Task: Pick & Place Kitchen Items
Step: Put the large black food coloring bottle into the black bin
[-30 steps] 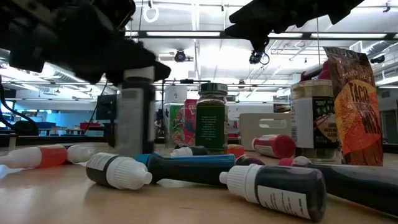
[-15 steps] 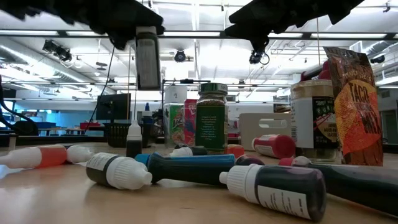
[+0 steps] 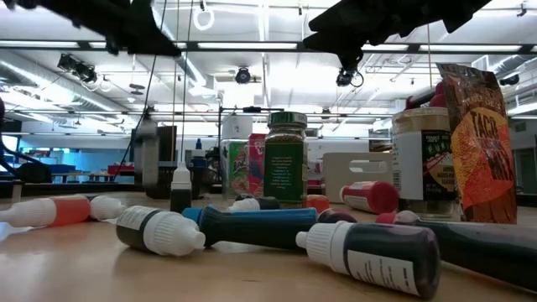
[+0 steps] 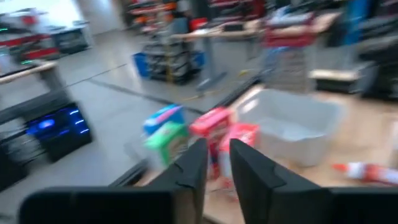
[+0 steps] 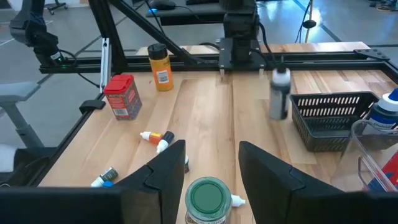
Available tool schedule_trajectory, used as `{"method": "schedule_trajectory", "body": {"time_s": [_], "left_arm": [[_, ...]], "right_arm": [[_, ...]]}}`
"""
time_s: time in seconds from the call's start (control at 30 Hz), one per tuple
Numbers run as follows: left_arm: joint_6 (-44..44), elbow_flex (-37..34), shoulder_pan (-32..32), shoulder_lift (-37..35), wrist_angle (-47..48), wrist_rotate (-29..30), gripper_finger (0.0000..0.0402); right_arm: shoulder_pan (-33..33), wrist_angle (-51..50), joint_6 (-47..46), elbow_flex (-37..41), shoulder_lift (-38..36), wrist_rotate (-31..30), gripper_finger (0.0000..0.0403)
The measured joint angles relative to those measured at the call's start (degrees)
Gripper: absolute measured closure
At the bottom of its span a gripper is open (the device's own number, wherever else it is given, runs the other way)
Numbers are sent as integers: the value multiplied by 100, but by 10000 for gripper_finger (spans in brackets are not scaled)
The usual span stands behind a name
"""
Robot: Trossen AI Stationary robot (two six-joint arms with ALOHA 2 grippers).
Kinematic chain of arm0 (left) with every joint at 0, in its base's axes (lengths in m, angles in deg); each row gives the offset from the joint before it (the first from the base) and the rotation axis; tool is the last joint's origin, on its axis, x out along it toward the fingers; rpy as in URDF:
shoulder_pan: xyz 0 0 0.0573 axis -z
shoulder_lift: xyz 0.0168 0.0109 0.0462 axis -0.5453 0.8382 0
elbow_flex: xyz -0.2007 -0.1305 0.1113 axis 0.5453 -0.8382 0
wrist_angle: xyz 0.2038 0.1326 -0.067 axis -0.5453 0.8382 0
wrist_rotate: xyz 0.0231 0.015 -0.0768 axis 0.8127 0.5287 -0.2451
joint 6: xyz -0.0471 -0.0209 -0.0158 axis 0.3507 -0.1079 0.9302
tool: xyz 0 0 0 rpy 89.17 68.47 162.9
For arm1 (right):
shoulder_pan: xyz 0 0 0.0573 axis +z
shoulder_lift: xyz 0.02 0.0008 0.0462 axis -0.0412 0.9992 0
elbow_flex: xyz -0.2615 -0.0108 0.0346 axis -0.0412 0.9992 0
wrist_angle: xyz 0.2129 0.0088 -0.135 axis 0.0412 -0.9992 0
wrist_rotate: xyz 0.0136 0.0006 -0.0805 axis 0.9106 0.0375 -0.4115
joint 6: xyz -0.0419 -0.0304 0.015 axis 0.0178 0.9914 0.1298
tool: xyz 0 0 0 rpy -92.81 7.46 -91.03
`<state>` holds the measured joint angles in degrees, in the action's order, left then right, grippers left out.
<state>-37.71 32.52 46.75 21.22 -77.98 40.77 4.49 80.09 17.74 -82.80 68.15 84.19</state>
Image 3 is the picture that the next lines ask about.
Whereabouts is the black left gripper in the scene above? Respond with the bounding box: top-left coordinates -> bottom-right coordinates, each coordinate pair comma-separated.
50,0 -> 182,58

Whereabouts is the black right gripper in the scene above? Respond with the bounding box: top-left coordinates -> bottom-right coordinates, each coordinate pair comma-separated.
302,0 -> 492,71

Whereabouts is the green cereal box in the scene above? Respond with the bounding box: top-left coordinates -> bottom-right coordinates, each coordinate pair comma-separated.
227,140 -> 253,197

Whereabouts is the small black dropper bottle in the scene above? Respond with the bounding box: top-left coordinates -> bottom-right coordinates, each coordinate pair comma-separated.
169,162 -> 193,214
115,205 -> 206,258

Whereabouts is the red-cap bottle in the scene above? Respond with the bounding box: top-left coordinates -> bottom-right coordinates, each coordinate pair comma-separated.
339,180 -> 400,216

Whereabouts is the small green dropper bottle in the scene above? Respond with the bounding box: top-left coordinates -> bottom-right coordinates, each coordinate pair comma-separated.
227,195 -> 281,212

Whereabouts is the small orange dropper bottle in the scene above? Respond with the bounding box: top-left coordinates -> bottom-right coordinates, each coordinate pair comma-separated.
0,195 -> 91,229

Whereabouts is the blue gel tube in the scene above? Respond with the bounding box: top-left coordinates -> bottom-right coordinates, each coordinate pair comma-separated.
181,204 -> 319,252

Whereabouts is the black gantry bar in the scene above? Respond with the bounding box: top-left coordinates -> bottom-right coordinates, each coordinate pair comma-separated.
0,39 -> 537,55

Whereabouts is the black monitor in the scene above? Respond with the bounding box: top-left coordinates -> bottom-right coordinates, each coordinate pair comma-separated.
129,124 -> 178,164

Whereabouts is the white plastic bin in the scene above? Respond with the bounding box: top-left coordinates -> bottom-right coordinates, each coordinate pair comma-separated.
321,151 -> 395,205

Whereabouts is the green lid spice jar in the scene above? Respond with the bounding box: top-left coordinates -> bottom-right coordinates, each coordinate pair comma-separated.
263,111 -> 310,210

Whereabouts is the clear plastic bin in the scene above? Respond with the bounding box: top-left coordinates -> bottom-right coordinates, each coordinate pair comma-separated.
219,133 -> 314,200

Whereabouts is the tan lid seasoning jar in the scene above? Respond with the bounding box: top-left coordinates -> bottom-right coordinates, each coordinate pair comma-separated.
391,107 -> 462,222

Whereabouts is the taco mix packet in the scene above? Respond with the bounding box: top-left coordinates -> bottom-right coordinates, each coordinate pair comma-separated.
435,62 -> 519,225

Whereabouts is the small red dropper bottle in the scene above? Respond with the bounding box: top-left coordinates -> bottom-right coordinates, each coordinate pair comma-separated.
316,208 -> 358,224

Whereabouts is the small purple dropper bottle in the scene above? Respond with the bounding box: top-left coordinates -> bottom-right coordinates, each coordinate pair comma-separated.
295,221 -> 442,299

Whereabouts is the dark red gel tube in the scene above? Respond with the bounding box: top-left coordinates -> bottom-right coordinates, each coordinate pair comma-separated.
374,211 -> 537,293

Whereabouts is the black camera with cable loop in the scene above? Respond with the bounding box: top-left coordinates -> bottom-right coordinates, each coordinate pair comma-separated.
335,66 -> 364,89

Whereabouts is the white hanging ring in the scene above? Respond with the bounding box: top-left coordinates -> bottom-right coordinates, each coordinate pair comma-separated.
192,6 -> 216,32

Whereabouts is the black overhead camera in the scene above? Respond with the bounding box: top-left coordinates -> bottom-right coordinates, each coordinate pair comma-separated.
233,66 -> 253,86

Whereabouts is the red-handled metal grater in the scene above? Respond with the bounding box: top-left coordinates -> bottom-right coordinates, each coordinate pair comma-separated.
404,81 -> 448,111

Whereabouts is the thin black stand frame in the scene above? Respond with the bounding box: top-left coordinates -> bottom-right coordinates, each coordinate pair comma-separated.
216,105 -> 286,139

